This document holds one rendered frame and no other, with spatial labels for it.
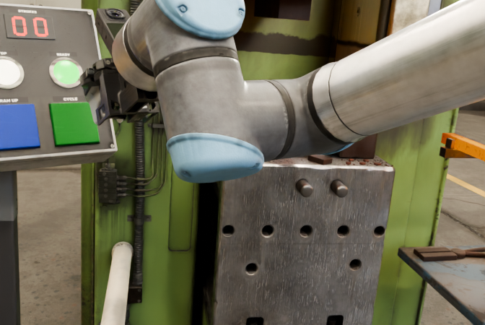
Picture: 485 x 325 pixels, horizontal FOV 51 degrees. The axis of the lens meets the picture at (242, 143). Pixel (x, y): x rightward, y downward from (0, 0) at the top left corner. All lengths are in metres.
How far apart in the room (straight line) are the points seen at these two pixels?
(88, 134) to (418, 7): 0.82
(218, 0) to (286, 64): 1.08
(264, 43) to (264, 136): 1.07
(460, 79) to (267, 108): 0.18
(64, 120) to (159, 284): 0.60
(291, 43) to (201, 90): 1.12
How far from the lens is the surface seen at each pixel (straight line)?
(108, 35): 0.72
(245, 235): 1.12
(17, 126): 0.91
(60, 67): 0.97
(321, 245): 1.17
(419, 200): 1.48
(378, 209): 1.19
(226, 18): 0.52
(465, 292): 1.13
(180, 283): 1.38
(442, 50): 0.45
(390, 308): 1.58
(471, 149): 1.14
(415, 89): 0.47
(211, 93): 0.49
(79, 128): 0.93
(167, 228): 1.31
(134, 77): 0.62
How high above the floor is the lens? 1.21
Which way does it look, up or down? 14 degrees down
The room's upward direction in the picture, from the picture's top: 4 degrees clockwise
